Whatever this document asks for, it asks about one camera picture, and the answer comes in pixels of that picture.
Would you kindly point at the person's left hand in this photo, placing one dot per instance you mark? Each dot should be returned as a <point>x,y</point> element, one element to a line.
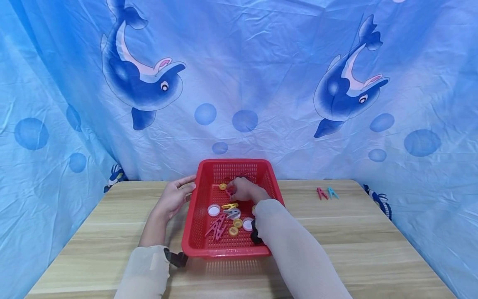
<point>170,200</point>

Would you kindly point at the person's right hand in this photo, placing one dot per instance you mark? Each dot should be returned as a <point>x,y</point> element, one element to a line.
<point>248,191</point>

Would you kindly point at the person's right fingers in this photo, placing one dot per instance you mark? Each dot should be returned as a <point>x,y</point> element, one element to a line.
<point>234,187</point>

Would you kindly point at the pink clothespin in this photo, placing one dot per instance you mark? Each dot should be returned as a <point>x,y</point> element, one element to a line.
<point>213,226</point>
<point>220,231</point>
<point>228,193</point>

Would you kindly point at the red plastic mesh basket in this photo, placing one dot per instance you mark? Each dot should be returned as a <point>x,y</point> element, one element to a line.
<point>227,248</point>

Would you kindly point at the person's left forearm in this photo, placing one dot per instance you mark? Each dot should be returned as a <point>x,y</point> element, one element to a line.
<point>149,265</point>

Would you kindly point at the person's right forearm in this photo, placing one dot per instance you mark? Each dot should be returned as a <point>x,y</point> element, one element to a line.
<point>295,253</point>

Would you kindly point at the yellow clothespin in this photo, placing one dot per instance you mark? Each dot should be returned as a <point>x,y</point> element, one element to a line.
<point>229,205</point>

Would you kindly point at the grey clothespin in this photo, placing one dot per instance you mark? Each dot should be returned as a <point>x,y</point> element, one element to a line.
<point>233,213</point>

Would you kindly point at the white bottle cap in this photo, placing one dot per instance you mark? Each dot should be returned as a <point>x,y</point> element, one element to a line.
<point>248,224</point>
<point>214,210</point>

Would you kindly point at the black wrist band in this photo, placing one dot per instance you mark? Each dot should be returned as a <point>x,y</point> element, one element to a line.
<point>255,233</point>
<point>177,258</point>

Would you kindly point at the red clothespin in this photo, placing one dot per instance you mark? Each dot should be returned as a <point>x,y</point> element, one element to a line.
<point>321,193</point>

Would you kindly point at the teal clothespin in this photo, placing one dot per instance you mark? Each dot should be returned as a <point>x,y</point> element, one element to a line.
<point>332,192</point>

